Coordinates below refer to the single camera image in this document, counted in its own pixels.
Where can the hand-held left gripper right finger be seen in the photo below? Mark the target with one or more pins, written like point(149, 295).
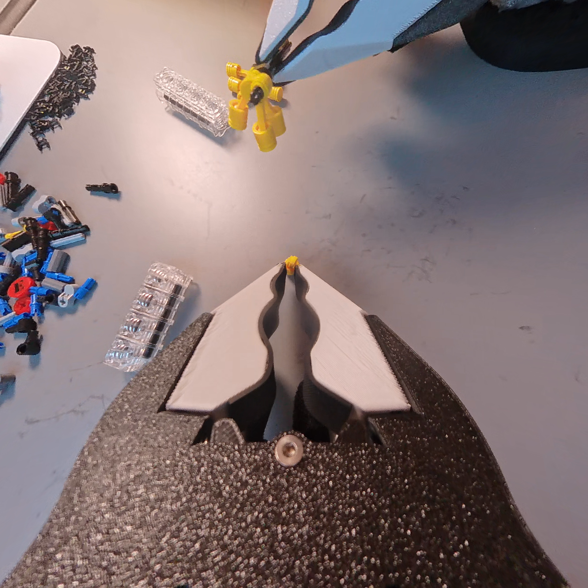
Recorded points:
point(353, 363)

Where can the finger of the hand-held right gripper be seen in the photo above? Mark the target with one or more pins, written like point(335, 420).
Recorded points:
point(358, 36)
point(285, 23)

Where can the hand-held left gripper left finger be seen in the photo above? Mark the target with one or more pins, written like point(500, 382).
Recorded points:
point(220, 363)

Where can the yellow toy piston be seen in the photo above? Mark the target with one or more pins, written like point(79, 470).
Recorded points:
point(290, 264)

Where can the grey desk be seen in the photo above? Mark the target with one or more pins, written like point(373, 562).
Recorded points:
point(413, 206)

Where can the clear cylinder block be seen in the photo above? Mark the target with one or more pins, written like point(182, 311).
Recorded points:
point(193, 101)
point(147, 317)

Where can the pile of mixed small bricks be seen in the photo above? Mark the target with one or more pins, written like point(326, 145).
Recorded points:
point(46, 271)

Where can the black connector pin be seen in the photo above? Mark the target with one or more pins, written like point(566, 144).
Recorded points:
point(103, 187)

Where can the dark grey small connector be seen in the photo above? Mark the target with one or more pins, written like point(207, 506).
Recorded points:
point(7, 382)

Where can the pile of black pins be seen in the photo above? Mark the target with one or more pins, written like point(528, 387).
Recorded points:
point(64, 92)

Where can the white book stand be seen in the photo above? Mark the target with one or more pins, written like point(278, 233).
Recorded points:
point(23, 82)

